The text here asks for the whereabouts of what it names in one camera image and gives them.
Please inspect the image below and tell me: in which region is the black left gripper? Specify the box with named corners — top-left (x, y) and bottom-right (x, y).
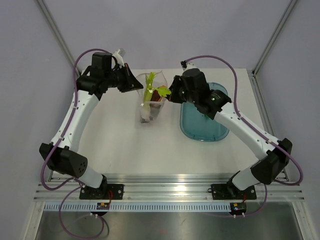
top-left (104, 63), bottom-right (143, 93)

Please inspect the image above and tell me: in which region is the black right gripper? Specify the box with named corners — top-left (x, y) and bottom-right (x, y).
top-left (164, 75), bottom-right (198, 105)

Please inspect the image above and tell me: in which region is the clear zip top bag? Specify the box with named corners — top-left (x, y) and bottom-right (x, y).
top-left (134, 70), bottom-right (169, 130)

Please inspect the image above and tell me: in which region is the orange papaya slice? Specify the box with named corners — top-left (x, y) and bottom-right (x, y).
top-left (150, 85), bottom-right (168, 107)

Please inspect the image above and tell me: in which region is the celery stalk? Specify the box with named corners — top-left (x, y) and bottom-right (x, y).
top-left (138, 71), bottom-right (172, 122)

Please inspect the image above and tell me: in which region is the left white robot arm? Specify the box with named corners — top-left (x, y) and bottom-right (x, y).
top-left (39, 48), bottom-right (143, 200)

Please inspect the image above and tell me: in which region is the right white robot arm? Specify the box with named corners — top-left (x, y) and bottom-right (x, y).
top-left (167, 68), bottom-right (293, 199)

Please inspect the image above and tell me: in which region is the teal plastic tray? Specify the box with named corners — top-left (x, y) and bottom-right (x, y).
top-left (179, 80), bottom-right (230, 142)

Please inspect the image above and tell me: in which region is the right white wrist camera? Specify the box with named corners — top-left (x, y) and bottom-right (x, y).
top-left (180, 60), bottom-right (199, 73)

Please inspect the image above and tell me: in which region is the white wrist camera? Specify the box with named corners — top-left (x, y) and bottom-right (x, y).
top-left (112, 48), bottom-right (125, 67)
top-left (180, 60), bottom-right (199, 73)

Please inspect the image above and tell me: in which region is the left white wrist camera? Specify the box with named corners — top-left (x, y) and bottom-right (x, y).
top-left (112, 48), bottom-right (125, 67)

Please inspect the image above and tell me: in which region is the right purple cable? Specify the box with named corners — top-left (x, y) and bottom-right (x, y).
top-left (184, 54), bottom-right (304, 218)

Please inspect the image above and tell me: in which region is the right aluminium frame post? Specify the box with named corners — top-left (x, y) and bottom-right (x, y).
top-left (252, 0), bottom-right (300, 77)

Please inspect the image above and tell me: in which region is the aluminium frame post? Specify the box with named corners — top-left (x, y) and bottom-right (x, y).
top-left (252, 0), bottom-right (300, 77)
top-left (34, 0), bottom-right (76, 67)

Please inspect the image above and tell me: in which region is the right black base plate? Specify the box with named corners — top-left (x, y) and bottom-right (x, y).
top-left (207, 183), bottom-right (257, 200)

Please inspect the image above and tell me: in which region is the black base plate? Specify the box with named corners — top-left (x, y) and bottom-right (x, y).
top-left (79, 183), bottom-right (125, 200)
top-left (207, 183), bottom-right (257, 200)

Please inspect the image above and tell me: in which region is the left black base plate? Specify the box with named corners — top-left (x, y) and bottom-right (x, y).
top-left (79, 183), bottom-right (125, 200)

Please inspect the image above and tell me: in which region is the left aluminium frame post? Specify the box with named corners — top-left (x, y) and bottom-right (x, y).
top-left (34, 0), bottom-right (76, 67)

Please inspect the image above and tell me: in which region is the aluminium mounting rail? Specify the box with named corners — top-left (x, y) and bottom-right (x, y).
top-left (33, 173), bottom-right (306, 203)

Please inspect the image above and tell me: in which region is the white slotted cable duct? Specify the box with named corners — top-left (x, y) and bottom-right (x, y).
top-left (44, 202), bottom-right (231, 213)

